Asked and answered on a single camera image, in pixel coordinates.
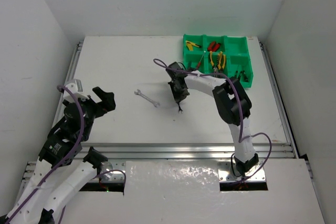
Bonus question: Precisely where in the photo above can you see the red utility knife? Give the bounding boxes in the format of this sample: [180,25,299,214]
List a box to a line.
[207,41,217,51]
[210,43,220,52]

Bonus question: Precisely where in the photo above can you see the red utility knife top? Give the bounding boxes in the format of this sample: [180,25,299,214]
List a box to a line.
[207,41,217,51]

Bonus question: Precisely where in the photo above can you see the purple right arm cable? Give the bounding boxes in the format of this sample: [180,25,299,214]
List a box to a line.
[153,58,272,183]

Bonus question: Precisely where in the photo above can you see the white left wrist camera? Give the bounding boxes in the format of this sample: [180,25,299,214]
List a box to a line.
[62,79,86,103]

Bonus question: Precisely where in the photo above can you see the yellow utility knife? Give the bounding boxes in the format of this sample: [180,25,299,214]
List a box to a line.
[185,40,202,51]

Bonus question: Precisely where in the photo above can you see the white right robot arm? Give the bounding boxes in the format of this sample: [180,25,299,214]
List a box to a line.
[166,62,259,177]

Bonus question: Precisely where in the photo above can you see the white front cover panel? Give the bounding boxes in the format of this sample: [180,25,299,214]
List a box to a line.
[62,159,324,223]

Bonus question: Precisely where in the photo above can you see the yellow pliers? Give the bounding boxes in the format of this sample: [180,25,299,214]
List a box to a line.
[209,51,218,73]
[217,51,226,72]

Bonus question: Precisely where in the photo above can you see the aluminium frame rail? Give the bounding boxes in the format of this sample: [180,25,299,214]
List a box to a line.
[47,142,297,159]

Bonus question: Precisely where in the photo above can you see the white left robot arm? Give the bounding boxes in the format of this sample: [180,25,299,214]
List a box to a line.
[1,85,116,223]

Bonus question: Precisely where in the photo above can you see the green compartment tray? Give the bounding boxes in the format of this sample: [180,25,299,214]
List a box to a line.
[183,34,254,88]

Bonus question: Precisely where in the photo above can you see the green black precision screwdriver top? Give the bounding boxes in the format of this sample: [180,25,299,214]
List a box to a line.
[242,71,249,82]

